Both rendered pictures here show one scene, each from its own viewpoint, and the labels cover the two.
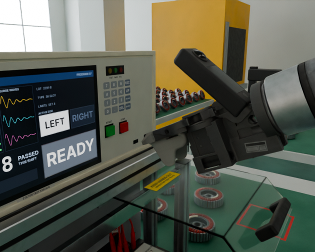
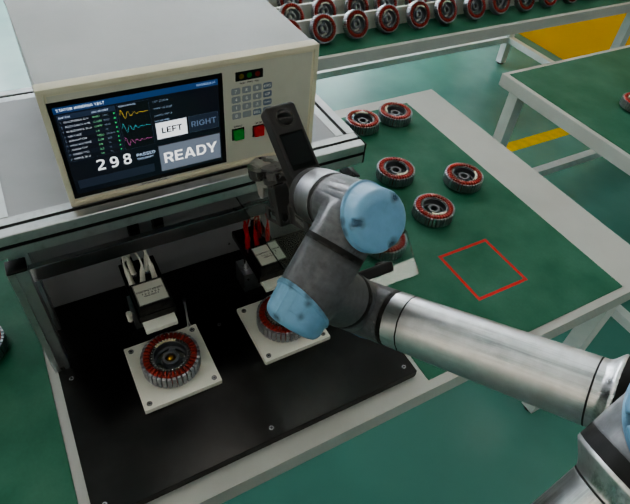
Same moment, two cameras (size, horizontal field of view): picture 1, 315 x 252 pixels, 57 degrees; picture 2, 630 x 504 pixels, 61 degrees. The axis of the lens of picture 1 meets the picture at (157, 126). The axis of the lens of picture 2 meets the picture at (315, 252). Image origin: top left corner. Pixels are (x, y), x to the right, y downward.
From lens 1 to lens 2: 0.55 m
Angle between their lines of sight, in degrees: 36
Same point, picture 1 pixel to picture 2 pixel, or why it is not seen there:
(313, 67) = (318, 188)
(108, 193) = (225, 193)
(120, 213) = (238, 212)
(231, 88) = (291, 165)
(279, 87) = (301, 189)
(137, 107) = not seen: hidden behind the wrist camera
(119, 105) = (254, 109)
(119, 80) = (254, 84)
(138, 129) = not seen: hidden behind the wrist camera
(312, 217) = (551, 290)
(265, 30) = not seen: outside the picture
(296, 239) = (495, 304)
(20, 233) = (134, 211)
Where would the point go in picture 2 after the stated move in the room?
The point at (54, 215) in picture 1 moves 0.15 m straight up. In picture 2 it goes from (164, 203) to (151, 127)
